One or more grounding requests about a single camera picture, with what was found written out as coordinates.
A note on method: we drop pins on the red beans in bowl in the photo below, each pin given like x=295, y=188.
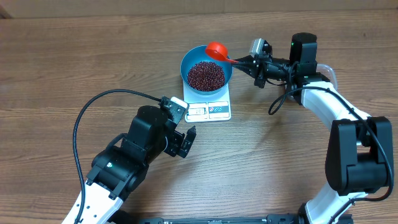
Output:
x=206, y=76

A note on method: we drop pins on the blue plastic bowl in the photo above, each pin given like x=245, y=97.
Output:
x=197, y=55

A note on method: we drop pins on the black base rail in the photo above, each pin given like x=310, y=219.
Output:
x=122, y=217

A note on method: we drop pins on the red scoop with blue handle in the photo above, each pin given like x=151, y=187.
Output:
x=219, y=52

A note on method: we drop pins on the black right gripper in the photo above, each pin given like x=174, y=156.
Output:
x=261, y=73

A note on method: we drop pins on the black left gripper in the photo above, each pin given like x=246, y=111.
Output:
x=177, y=139

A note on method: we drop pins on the white digital kitchen scale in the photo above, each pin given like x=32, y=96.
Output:
x=207, y=108

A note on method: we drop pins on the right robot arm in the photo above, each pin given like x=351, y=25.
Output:
x=359, y=164

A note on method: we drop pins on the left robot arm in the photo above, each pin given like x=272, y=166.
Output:
x=122, y=166

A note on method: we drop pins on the clear plastic container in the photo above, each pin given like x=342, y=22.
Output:
x=323, y=73

